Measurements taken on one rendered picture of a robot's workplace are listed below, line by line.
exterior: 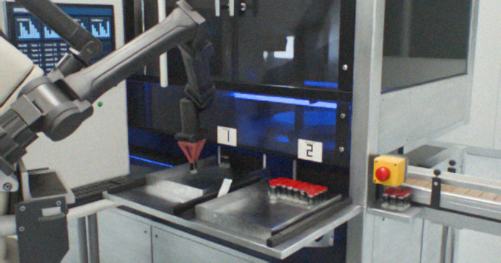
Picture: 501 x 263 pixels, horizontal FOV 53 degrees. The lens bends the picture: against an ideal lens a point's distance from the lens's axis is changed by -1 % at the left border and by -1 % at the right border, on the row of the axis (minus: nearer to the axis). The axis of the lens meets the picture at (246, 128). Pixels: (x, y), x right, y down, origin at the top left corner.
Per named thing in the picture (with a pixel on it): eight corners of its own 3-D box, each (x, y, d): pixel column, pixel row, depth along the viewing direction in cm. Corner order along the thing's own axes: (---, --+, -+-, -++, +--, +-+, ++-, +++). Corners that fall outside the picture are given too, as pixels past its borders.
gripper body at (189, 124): (208, 134, 165) (206, 112, 163) (191, 142, 156) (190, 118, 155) (191, 132, 168) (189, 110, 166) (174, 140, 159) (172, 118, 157)
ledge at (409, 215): (387, 201, 158) (388, 195, 158) (428, 210, 150) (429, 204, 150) (367, 213, 148) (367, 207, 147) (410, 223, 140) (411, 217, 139)
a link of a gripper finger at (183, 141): (208, 159, 166) (206, 131, 164) (197, 165, 160) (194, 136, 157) (191, 157, 169) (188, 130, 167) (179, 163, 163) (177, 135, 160)
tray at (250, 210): (270, 188, 165) (270, 177, 164) (341, 205, 149) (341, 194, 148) (195, 217, 140) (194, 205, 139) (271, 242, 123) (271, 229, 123)
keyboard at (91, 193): (122, 180, 198) (122, 174, 198) (144, 188, 189) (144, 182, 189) (21, 206, 169) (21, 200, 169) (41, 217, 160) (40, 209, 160)
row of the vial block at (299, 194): (271, 194, 159) (271, 179, 158) (320, 206, 148) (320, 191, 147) (267, 195, 157) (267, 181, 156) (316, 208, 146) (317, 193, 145)
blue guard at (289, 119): (21, 103, 270) (18, 69, 266) (349, 164, 150) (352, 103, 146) (20, 103, 269) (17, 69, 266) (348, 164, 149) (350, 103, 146)
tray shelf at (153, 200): (206, 166, 198) (206, 162, 198) (372, 205, 155) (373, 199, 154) (102, 197, 162) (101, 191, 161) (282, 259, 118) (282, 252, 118)
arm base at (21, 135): (-30, 129, 93) (-30, 141, 83) (6, 100, 95) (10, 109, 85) (4, 162, 97) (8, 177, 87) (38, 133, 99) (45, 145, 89)
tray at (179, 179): (215, 164, 195) (215, 155, 194) (270, 176, 179) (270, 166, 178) (146, 184, 169) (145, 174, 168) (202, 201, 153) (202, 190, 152)
